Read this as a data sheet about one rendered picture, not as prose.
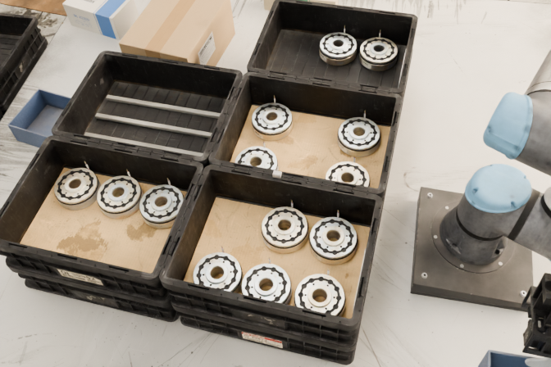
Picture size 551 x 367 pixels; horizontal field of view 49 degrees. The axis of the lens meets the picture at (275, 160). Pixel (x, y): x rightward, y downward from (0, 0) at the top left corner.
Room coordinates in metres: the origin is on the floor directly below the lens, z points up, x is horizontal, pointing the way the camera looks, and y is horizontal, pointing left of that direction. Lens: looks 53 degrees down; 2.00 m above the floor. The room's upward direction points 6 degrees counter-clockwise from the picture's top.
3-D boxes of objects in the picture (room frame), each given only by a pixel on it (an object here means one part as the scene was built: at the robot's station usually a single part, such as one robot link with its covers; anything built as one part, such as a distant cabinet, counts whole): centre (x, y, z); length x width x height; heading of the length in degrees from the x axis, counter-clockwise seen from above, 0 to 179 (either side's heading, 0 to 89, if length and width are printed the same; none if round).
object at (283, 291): (0.55, 0.04, 0.86); 0.10 x 0.10 x 0.01
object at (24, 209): (0.76, 0.39, 0.87); 0.40 x 0.30 x 0.11; 70
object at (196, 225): (0.62, 0.02, 0.87); 0.40 x 0.30 x 0.11; 70
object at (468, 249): (0.68, -0.44, 0.80); 0.15 x 0.15 x 0.10
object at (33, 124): (1.18, 0.61, 0.74); 0.20 x 0.15 x 0.07; 63
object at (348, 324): (0.62, 0.02, 0.92); 0.40 x 0.30 x 0.02; 70
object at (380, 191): (0.91, -0.08, 0.92); 0.40 x 0.30 x 0.02; 70
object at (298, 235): (0.69, -0.01, 0.86); 0.10 x 0.10 x 0.01
